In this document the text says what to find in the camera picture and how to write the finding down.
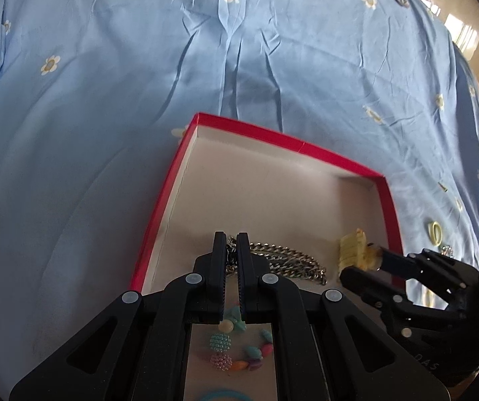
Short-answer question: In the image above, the light blue floral bedsheet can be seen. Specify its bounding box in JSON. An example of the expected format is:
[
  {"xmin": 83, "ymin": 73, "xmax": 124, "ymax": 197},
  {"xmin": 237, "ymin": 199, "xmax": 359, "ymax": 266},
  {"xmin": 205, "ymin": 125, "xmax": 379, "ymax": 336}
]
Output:
[{"xmin": 0, "ymin": 0, "xmax": 479, "ymax": 398}]

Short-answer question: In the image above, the yellow hair tie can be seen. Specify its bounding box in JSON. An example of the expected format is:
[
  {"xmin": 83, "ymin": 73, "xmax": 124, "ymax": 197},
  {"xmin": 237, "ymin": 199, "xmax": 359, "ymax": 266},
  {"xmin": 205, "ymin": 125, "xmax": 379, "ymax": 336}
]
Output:
[{"xmin": 426, "ymin": 220, "xmax": 445, "ymax": 246}]

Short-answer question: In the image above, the silver chain necklace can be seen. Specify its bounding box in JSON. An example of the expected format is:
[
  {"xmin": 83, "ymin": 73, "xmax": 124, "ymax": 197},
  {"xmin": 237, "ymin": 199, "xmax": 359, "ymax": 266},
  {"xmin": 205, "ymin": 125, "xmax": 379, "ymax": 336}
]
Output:
[{"xmin": 224, "ymin": 235, "xmax": 328, "ymax": 287}]

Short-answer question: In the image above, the red shallow cardboard box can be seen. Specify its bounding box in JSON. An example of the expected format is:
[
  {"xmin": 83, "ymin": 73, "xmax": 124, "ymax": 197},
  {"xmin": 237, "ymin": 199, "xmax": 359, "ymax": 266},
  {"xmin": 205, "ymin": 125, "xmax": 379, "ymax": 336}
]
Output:
[{"xmin": 131, "ymin": 113, "xmax": 423, "ymax": 400}]

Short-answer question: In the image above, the blue hair tie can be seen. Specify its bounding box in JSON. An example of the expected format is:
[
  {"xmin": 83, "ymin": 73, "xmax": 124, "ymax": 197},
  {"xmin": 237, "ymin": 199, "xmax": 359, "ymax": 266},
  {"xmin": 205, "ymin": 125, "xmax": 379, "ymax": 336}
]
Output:
[{"xmin": 195, "ymin": 388, "xmax": 252, "ymax": 401}]

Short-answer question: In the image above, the colourful bead bracelet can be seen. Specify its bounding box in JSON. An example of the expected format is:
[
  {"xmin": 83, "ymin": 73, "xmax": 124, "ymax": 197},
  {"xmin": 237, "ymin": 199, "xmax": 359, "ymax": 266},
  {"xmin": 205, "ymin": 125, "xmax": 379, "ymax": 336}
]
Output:
[{"xmin": 208, "ymin": 305, "xmax": 275, "ymax": 373}]

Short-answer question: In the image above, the yellow hair claw clip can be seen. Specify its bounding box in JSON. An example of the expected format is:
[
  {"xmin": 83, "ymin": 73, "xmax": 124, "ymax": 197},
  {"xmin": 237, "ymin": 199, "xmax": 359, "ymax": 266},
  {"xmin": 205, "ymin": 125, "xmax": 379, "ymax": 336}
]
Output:
[{"xmin": 339, "ymin": 228, "xmax": 383, "ymax": 275}]

